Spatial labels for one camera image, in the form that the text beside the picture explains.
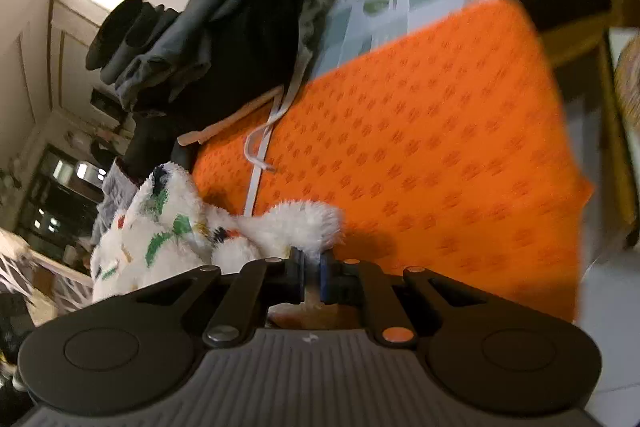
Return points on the orange patterned mat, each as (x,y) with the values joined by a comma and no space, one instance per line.
(425,147)

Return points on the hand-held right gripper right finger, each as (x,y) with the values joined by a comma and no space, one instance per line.
(323,277)

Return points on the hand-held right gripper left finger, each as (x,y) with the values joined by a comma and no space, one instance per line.
(298,274)

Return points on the round woven brown cushion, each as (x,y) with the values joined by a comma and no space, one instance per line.
(629,87)

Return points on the white fluffy polka-dot garment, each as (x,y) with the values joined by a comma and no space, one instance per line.
(165,227)

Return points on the grey fluffy cloth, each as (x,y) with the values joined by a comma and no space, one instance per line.
(112,202)

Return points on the white lattice fence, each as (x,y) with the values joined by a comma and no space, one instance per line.
(45,272)

